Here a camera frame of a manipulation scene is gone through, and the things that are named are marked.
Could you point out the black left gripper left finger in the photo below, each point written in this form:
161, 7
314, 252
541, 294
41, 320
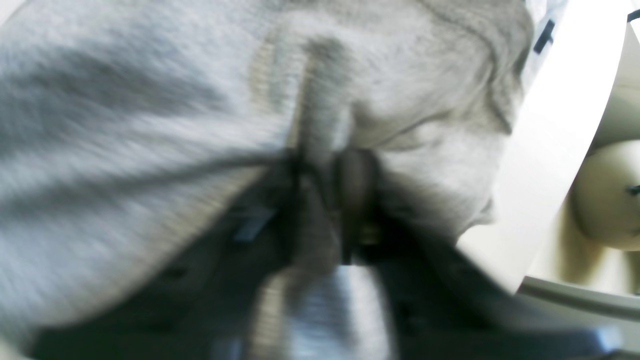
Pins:
201, 305

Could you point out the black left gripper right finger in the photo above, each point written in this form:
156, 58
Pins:
441, 305

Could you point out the grey T-shirt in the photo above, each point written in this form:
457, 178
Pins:
128, 127

